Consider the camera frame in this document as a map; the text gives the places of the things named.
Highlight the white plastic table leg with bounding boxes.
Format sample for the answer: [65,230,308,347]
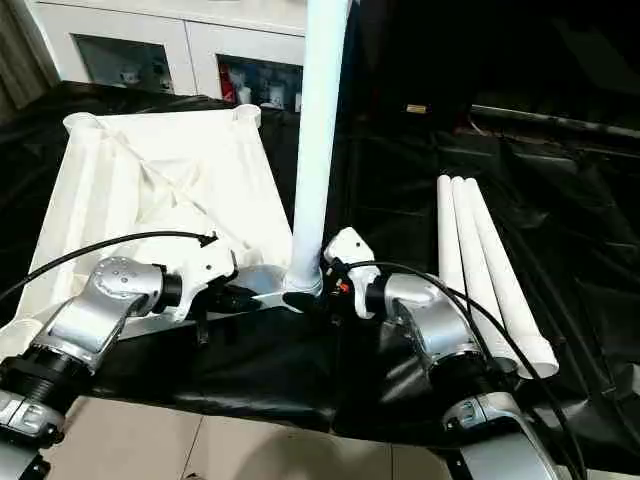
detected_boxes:
[451,175,522,364]
[436,174,476,301]
[466,177,559,380]
[282,0,351,304]

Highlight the white plastic table top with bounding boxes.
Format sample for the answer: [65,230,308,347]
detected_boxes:
[0,103,321,364]

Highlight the black glossy mat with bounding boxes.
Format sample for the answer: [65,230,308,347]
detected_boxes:
[0,79,640,447]

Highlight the dark metal pole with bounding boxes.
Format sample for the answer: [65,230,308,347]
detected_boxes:
[472,104,640,140]

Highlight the white glass-door cabinet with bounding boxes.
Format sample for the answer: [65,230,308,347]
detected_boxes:
[29,0,309,109]

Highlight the black backdrop cloth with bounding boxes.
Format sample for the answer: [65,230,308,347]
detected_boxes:
[344,0,640,132]

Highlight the grey curtain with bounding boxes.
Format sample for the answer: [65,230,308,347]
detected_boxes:
[0,0,57,110]

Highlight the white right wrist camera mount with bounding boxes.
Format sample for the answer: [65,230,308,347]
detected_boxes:
[322,226,380,320]

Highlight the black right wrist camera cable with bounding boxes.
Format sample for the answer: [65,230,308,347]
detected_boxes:
[339,259,589,480]

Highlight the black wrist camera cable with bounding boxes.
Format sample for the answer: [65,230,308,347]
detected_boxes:
[339,259,589,480]
[0,230,221,307]

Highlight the black left wrist camera cable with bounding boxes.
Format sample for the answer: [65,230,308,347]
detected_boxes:
[0,230,221,307]

